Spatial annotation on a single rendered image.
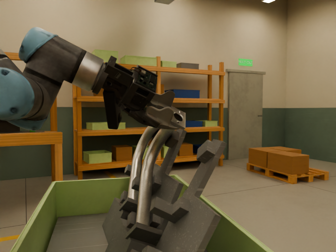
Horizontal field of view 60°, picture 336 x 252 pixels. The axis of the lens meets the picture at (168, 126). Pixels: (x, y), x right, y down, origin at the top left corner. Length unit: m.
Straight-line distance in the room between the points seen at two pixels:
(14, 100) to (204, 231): 0.34
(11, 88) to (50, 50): 0.17
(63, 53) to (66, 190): 0.53
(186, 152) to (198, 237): 5.48
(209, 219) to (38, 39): 0.45
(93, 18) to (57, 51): 5.40
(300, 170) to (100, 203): 4.52
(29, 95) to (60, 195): 0.58
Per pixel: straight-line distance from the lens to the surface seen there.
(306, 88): 8.04
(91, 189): 1.01
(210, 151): 0.56
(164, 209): 0.57
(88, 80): 0.61
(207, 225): 0.48
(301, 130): 8.11
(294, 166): 5.18
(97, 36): 5.94
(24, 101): 0.47
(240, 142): 7.35
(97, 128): 5.19
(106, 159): 5.31
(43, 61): 0.61
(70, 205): 1.03
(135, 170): 0.85
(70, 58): 0.61
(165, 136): 0.71
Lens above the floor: 1.19
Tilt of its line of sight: 3 degrees down
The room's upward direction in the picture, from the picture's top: straight up
